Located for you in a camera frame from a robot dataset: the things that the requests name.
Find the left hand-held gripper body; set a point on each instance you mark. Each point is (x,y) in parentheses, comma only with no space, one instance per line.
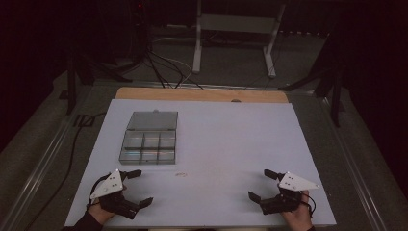
(110,187)

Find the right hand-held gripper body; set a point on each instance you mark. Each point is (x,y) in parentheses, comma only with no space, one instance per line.
(282,202)

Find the person's right hand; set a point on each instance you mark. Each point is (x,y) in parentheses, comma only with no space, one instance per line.
(300,219)

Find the person's left hand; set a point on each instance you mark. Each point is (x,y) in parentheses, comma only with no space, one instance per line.
(99,213)

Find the clear plastic compartment box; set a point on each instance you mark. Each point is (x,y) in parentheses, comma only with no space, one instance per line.
(150,141)

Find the white table sheet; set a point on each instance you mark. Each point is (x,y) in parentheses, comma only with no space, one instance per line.
(224,144)

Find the black tripod stand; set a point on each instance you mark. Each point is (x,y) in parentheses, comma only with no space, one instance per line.
(335,96)
(72,86)

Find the aluminium floor rail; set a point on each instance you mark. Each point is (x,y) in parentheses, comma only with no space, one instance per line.
(35,173)
(356,166)

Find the white metal stand frame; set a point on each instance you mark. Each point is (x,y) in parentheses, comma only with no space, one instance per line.
(237,24)

